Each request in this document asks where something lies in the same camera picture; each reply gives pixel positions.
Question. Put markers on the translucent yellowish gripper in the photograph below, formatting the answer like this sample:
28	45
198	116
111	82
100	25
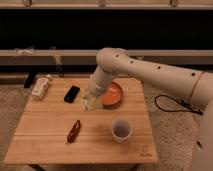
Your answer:
87	94

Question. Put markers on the white sponge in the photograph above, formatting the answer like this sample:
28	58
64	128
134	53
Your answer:
91	103

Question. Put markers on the orange bowl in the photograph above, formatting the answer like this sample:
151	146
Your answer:
113	95

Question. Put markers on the wooden table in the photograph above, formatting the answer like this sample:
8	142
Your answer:
41	135

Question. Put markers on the black smartphone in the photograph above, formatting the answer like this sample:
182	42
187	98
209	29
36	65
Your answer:
71	94

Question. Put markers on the grey metal rail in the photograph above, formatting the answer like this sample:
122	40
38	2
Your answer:
91	53

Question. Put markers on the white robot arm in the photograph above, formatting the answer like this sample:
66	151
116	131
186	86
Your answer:
193	86

